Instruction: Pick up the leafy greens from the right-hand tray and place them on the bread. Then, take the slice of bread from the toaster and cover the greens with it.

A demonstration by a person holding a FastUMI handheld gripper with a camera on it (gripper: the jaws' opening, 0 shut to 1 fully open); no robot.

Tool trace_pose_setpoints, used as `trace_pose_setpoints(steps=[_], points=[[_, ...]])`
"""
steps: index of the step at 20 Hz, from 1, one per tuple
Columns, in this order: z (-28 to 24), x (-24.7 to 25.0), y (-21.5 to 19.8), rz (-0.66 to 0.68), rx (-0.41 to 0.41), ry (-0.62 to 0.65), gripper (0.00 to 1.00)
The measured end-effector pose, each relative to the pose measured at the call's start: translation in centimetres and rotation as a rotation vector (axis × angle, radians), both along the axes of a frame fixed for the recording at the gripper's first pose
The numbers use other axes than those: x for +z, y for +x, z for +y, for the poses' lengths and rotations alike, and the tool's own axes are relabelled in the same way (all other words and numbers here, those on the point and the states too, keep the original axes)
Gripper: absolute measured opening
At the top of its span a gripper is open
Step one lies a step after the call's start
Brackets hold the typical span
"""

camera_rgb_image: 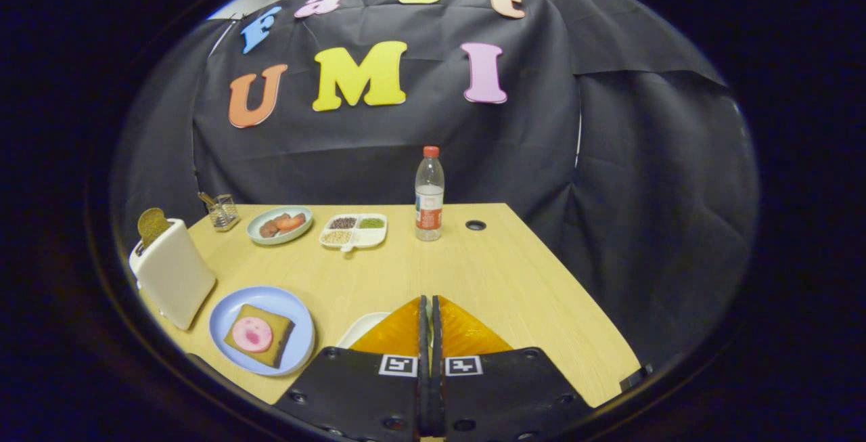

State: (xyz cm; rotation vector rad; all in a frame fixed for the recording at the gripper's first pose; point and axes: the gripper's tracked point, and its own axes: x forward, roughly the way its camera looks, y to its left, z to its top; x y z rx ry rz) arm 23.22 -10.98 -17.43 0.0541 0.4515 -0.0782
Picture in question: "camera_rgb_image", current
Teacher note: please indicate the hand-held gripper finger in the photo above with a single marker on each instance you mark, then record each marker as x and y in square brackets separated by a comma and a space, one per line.
[436, 340]
[424, 340]

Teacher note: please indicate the brown toast slice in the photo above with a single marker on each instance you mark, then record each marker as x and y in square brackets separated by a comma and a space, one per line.
[152, 222]

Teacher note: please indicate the small white plate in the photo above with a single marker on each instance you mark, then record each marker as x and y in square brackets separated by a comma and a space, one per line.
[358, 330]

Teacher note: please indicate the white divided seed dish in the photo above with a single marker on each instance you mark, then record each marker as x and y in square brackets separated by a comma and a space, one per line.
[369, 235]

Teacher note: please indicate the clear plastic water bottle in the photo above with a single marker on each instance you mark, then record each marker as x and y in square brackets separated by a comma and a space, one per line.
[429, 212]

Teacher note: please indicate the blue plate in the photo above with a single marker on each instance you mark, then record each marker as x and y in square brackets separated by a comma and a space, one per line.
[284, 300]

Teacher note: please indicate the square bread slice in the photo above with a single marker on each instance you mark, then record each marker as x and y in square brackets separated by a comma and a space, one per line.
[270, 348]

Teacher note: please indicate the pale green plate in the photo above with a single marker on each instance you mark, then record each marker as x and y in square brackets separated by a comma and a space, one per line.
[306, 231]

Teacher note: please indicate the pink ham slice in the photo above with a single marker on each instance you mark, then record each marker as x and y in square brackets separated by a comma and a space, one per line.
[252, 334]

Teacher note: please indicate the red tomato slice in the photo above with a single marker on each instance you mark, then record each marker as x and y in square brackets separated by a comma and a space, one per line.
[291, 223]

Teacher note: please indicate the brown meat patty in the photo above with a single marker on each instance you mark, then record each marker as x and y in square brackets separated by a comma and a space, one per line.
[268, 228]

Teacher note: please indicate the black backdrop cloth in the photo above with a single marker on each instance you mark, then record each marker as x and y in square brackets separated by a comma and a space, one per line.
[528, 158]

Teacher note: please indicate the white toaster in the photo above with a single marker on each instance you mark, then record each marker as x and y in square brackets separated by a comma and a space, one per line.
[176, 279]

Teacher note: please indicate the wooden chopsticks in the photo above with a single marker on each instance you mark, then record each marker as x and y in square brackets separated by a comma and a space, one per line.
[205, 197]

